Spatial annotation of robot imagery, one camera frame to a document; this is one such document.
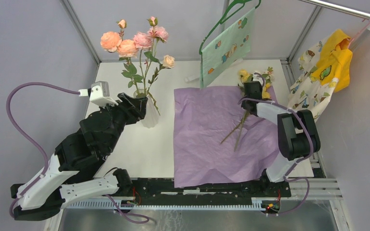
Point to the yellow flower bunch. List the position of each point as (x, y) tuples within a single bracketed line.
[(266, 79)]

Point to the yellow cartoon child shirt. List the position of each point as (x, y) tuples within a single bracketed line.
[(325, 70)]

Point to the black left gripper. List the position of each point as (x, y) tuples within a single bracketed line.
[(137, 106)]

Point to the white slotted cable duct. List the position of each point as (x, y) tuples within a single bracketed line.
[(99, 203)]

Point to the cream rose flower stem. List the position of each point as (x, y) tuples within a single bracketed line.
[(168, 62)]

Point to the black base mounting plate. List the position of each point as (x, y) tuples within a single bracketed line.
[(155, 191)]

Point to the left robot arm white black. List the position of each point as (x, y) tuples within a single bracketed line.
[(70, 174)]

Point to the metal clothes rail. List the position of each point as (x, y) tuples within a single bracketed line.
[(341, 8)]

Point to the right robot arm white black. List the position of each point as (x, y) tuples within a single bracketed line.
[(297, 133)]

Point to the purple wrapping paper sheet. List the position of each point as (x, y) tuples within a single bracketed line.
[(207, 148)]

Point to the green plastic hanger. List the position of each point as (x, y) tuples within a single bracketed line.
[(225, 16)]

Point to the pink peony flower stem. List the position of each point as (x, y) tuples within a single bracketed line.
[(137, 53)]

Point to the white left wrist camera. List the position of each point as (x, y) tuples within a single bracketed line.
[(98, 94)]

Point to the green cartoon print cloth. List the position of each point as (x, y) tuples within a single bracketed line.
[(232, 44)]

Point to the pink plastic hanger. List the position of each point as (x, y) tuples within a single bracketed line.
[(358, 34)]

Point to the white ribbed ceramic vase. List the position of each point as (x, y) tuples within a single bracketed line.
[(152, 115)]

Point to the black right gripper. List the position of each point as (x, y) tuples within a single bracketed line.
[(243, 105)]

